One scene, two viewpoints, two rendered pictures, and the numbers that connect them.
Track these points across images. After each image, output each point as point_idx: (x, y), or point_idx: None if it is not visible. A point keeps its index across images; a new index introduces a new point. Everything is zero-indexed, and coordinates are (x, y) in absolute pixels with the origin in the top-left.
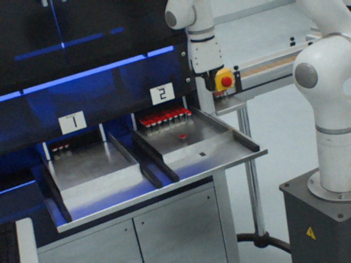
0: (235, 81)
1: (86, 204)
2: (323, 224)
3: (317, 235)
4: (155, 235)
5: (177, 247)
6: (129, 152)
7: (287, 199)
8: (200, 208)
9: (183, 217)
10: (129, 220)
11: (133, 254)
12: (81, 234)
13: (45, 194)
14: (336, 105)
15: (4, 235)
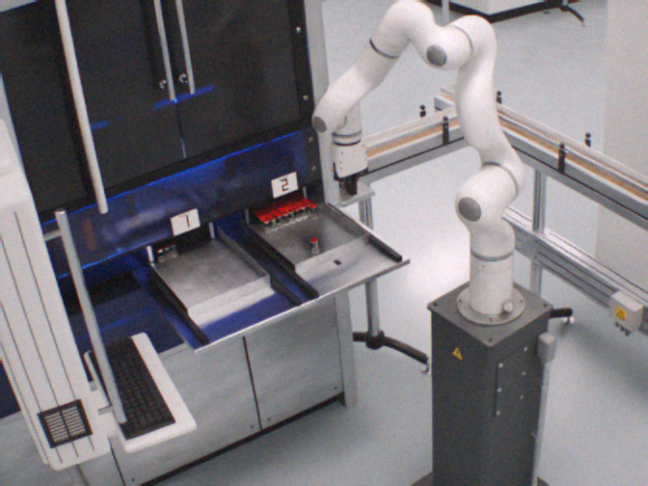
0: None
1: (218, 323)
2: (472, 346)
3: (464, 356)
4: (265, 342)
5: (287, 356)
6: (252, 257)
7: (434, 318)
8: (315, 311)
9: (296, 322)
10: None
11: (240, 365)
12: (186, 345)
13: (165, 309)
14: (494, 235)
15: (128, 355)
